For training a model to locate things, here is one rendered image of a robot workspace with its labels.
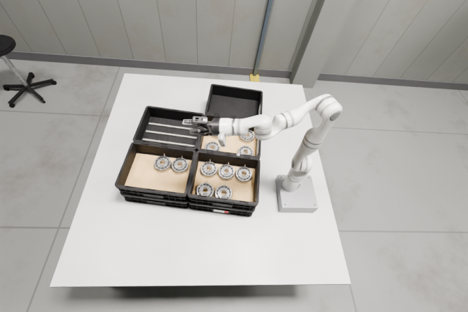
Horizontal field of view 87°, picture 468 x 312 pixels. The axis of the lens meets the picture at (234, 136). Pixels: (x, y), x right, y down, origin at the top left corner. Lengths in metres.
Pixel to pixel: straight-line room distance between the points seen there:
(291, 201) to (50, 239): 1.93
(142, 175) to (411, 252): 2.41
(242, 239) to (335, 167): 1.60
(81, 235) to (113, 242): 0.18
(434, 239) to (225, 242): 2.13
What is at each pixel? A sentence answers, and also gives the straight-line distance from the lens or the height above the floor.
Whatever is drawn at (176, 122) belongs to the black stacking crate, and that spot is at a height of 0.83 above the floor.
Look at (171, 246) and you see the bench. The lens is 1.59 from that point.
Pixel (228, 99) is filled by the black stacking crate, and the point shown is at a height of 0.83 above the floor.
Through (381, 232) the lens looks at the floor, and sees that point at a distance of 2.82.
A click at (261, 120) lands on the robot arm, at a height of 1.52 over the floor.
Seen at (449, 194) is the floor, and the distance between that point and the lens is 3.51.
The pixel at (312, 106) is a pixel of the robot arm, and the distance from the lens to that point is 1.12.
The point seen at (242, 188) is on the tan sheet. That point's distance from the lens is 1.56.
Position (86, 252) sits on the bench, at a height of 0.70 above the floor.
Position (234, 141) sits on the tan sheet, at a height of 0.83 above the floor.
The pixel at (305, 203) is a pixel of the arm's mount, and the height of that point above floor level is 0.79.
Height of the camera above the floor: 2.25
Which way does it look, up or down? 55 degrees down
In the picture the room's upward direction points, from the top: 10 degrees clockwise
